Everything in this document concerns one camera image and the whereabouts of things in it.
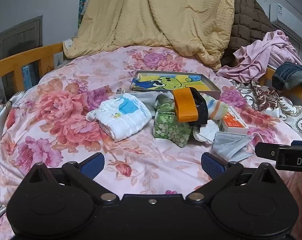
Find bag of green paper stars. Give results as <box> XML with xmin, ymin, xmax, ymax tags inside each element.
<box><xmin>153</xmin><ymin>102</ymin><xmax>193</xmax><ymax>148</ymax></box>

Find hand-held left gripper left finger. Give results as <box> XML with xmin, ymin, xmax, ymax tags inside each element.
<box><xmin>23</xmin><ymin>152</ymin><xmax>119</xmax><ymax>205</ymax></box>

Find striped pale sock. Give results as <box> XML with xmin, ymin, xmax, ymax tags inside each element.
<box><xmin>200</xmin><ymin>93</ymin><xmax>229</xmax><ymax>120</ymax></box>

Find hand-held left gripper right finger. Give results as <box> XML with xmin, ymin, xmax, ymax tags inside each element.
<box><xmin>186</xmin><ymin>152</ymin><xmax>282</xmax><ymax>205</ymax></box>

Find white air conditioner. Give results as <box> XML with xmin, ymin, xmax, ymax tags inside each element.
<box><xmin>269</xmin><ymin>3</ymin><xmax>302</xmax><ymax>46</ymax></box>

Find white gauze baby towel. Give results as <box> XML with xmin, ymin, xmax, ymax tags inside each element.
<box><xmin>86</xmin><ymin>92</ymin><xmax>153</xmax><ymax>142</ymax></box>

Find yellow quilt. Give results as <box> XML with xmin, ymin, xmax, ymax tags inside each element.
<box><xmin>63</xmin><ymin>0</ymin><xmax>238</xmax><ymax>71</ymax></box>

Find grey door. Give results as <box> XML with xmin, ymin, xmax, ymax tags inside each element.
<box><xmin>0</xmin><ymin>15</ymin><xmax>43</xmax><ymax>94</ymax></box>

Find orange and white medicine box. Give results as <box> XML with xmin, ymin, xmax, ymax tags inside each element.
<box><xmin>218</xmin><ymin>106</ymin><xmax>250</xmax><ymax>135</ymax></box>

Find blue box behind bed frame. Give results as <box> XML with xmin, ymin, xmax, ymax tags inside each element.
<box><xmin>21</xmin><ymin>64</ymin><xmax>33</xmax><ymax>91</ymax></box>

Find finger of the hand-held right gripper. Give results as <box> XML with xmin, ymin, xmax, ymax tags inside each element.
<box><xmin>255</xmin><ymin>140</ymin><xmax>302</xmax><ymax>159</ymax></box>
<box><xmin>276</xmin><ymin>147</ymin><xmax>302</xmax><ymax>173</ymax></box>

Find brown quilted blanket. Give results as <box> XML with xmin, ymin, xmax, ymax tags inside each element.
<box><xmin>220</xmin><ymin>0</ymin><xmax>275</xmax><ymax>67</ymax></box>

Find grey drawstring pouch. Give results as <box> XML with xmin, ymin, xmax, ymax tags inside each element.
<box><xmin>116</xmin><ymin>87</ymin><xmax>175</xmax><ymax>108</ymax></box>

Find pink garment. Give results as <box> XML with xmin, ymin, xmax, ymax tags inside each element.
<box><xmin>217</xmin><ymin>30</ymin><xmax>302</xmax><ymax>84</ymax></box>

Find teal patterned cloth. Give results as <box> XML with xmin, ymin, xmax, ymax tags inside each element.
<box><xmin>77</xmin><ymin>0</ymin><xmax>92</xmax><ymax>28</ymax></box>

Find blue jeans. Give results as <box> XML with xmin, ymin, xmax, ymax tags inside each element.
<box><xmin>271</xmin><ymin>61</ymin><xmax>302</xmax><ymax>92</ymax></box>

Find grey tray box cartoon lining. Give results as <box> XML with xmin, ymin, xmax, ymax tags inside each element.
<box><xmin>130</xmin><ymin>70</ymin><xmax>221</xmax><ymax>100</ymax></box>

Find orange and black plastic clip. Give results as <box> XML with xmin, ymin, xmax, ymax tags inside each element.
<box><xmin>172</xmin><ymin>87</ymin><xmax>208</xmax><ymax>125</ymax></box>

